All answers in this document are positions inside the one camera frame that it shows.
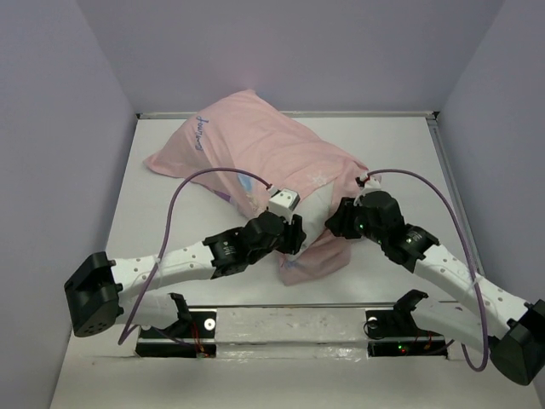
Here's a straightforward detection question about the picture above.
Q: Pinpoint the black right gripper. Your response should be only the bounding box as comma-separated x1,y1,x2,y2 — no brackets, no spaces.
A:
324,195,386,245

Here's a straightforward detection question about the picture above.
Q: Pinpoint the white pillow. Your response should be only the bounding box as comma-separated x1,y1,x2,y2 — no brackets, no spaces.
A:
291,181,337,260

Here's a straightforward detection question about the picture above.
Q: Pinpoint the pink printed pillowcase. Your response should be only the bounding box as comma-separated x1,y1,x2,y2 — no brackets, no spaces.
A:
144,90,368,285

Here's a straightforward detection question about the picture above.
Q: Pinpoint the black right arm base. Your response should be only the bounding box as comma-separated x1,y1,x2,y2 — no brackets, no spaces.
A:
363,290,452,358

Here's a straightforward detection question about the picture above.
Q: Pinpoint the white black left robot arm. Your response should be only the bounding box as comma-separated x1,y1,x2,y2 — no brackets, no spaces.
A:
64,211,307,337

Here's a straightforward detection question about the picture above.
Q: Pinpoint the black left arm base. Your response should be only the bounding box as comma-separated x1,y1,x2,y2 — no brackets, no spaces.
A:
135,293,217,359

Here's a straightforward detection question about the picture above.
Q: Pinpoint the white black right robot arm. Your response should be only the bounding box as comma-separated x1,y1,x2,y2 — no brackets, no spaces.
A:
325,191,544,386

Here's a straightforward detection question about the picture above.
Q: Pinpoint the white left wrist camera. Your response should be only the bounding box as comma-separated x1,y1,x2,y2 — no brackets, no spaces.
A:
267,187,301,224

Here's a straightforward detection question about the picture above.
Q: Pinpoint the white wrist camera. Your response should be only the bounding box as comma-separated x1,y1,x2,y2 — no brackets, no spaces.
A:
267,187,301,224
355,172,382,197

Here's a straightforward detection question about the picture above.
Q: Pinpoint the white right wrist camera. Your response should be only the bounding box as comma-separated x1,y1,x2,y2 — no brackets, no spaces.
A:
355,172,382,197

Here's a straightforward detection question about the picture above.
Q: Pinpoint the aluminium back table rail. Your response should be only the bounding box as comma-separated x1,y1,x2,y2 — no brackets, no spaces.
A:
136,111,439,119

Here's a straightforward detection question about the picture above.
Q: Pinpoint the aluminium table rail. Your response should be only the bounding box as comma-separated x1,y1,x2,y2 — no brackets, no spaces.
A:
426,112,485,275
136,111,439,119

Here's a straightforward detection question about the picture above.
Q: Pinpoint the aluminium right table rail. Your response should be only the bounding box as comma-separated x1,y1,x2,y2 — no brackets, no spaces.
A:
426,112,485,275

